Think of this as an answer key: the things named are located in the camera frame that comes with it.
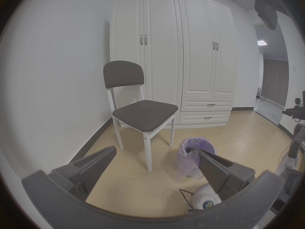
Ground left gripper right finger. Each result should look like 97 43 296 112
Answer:
193 147 256 200

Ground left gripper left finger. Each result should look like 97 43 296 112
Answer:
51 146 117 198

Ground purple plastic bag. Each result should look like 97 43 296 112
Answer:
176 137 218 181

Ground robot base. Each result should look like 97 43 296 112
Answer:
189 149 305 218

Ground white trash bin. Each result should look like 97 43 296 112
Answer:
179 139 218 179

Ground grey curtain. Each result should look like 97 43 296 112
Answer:
261 58 289 107

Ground grey and white chair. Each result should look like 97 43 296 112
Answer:
103 61 179 173

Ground white wardrobe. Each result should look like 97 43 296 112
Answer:
109 0 238 129

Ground black cable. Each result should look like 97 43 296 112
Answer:
179 188 196 213

